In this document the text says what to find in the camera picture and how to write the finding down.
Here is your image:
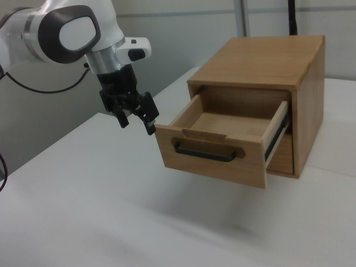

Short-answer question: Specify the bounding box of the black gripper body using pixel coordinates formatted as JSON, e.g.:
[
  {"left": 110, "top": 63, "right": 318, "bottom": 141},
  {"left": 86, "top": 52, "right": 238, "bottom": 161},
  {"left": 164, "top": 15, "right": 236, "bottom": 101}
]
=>
[{"left": 96, "top": 64, "right": 140, "bottom": 112}]

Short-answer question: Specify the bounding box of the wooden drawer with black handle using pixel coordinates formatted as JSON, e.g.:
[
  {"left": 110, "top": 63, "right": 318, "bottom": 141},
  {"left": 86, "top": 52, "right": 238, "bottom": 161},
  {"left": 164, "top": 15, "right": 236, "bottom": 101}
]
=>
[{"left": 154, "top": 93, "right": 291, "bottom": 190}]

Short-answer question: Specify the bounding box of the wooden drawer cabinet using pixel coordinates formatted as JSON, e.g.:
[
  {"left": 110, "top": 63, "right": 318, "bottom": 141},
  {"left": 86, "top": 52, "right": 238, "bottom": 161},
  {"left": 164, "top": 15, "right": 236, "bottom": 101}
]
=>
[{"left": 186, "top": 34, "right": 326, "bottom": 179}]

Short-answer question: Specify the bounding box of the black pole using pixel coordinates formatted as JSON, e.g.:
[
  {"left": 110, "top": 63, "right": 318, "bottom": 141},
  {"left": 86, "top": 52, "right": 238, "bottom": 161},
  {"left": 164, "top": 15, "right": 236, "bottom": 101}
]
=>
[{"left": 286, "top": 0, "right": 300, "bottom": 36}]

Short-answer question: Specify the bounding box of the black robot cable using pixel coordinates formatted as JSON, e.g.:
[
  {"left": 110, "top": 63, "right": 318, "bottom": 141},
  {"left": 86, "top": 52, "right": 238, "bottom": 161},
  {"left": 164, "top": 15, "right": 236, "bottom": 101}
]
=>
[{"left": 0, "top": 62, "right": 90, "bottom": 193}]

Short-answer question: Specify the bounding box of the grey partition post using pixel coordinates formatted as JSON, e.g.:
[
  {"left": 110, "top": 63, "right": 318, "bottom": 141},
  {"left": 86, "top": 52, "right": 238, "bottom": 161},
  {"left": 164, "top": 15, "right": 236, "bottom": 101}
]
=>
[{"left": 238, "top": 0, "right": 249, "bottom": 38}]

